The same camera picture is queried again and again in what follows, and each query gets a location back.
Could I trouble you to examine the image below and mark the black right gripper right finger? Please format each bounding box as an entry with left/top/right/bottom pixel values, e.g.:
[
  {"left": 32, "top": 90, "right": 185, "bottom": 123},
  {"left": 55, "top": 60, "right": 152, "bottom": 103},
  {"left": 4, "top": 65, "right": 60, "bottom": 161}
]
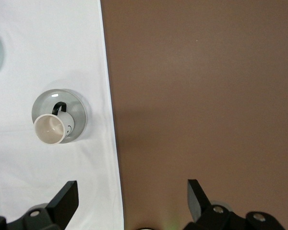
[{"left": 182, "top": 179, "right": 286, "bottom": 230}]

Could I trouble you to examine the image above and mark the white mug with black handle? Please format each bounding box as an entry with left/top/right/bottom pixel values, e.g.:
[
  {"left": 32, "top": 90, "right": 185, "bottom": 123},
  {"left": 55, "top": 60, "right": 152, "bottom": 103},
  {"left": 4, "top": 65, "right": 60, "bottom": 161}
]
[{"left": 33, "top": 101, "right": 75, "bottom": 146}]

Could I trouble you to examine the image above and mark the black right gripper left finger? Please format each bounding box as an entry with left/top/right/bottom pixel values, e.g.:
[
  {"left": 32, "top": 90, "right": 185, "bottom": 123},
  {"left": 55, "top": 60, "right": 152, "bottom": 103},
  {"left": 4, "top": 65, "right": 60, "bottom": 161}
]
[{"left": 0, "top": 181, "right": 79, "bottom": 230}]

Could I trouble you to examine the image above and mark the gray plate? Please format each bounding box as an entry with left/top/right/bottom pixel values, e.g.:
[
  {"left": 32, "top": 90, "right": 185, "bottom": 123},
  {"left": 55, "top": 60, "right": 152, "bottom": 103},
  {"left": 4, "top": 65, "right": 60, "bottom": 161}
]
[{"left": 31, "top": 88, "right": 89, "bottom": 144}]

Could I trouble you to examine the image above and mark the white cloth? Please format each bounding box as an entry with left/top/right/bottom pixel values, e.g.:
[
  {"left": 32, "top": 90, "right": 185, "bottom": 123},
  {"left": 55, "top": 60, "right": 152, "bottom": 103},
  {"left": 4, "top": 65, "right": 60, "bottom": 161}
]
[{"left": 0, "top": 0, "right": 125, "bottom": 230}]

